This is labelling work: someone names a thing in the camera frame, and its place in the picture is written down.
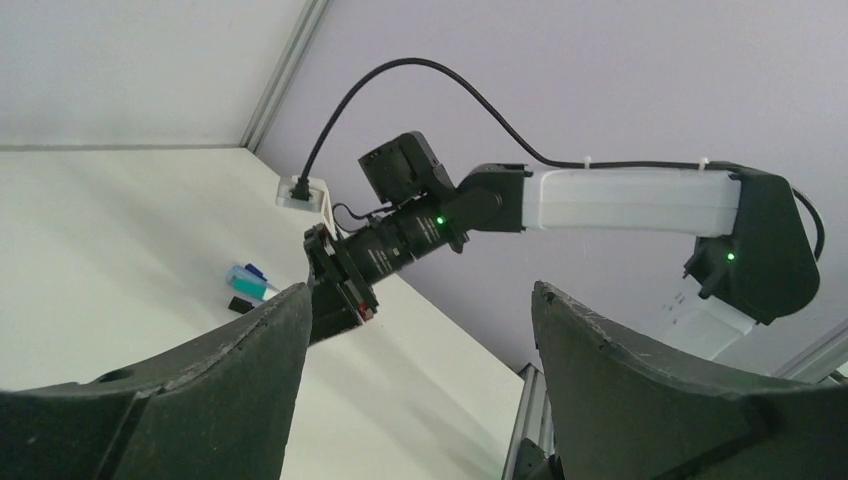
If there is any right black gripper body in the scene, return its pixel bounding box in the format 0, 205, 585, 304
303, 211, 464, 345

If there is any white pen blue end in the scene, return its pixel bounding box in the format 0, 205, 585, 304
244, 263, 267, 281

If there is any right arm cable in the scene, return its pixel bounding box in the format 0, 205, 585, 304
290, 56, 827, 263

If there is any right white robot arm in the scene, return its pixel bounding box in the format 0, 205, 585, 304
304, 131, 820, 360

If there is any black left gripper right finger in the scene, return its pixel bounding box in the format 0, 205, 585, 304
531, 281, 847, 479

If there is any light blue correction tape pen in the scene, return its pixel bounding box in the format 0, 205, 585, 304
225, 265, 255, 285

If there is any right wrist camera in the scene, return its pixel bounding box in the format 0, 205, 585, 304
276, 175, 336, 237

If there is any white pen green end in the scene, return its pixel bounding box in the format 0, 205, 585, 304
231, 278, 280, 301

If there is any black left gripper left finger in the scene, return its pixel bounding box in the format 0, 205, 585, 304
1, 283, 312, 479

